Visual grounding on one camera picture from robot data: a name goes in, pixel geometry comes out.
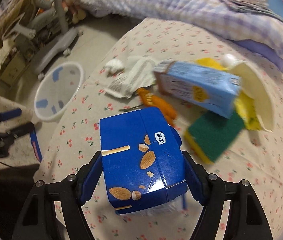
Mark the green yellow scrub sponge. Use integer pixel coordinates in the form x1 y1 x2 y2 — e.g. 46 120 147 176
184 112 244 164

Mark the yellow snack bag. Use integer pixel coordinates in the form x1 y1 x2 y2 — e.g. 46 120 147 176
195 57 261 131

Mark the small white tissue ball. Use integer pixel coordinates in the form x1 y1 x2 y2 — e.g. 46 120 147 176
105 59 125 75

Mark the dark blue almond carton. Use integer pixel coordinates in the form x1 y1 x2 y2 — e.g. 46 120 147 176
100 107 188 215

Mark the orange wrapper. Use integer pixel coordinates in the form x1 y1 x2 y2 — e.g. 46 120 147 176
137 88 177 126

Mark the light blue milk carton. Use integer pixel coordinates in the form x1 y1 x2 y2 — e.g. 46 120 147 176
153 60 241 119

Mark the white paper bowl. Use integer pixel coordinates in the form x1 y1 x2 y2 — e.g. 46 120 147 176
228 61 275 132

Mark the silver torn wrapper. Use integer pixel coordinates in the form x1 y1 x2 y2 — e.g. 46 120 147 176
104 56 159 99

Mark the white green small bottle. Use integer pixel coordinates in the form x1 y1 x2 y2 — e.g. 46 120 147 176
221 54 239 69

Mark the white patterned trash bin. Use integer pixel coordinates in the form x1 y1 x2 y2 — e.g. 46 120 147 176
34 61 85 122

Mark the cardboard box under desk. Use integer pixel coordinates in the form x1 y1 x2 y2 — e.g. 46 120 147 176
0 52 29 87

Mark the cherry print tablecloth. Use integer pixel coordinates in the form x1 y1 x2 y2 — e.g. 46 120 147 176
32 17 283 240

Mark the grey ergonomic chair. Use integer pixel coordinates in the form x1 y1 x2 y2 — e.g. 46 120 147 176
13 0 82 81

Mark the purple bed sheet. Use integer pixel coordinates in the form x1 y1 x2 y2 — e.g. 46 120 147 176
230 40 283 73

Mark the plaid purple duvet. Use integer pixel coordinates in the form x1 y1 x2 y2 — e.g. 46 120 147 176
75 0 283 59

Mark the folded striped cloth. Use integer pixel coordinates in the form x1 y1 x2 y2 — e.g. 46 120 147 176
220 0 283 23

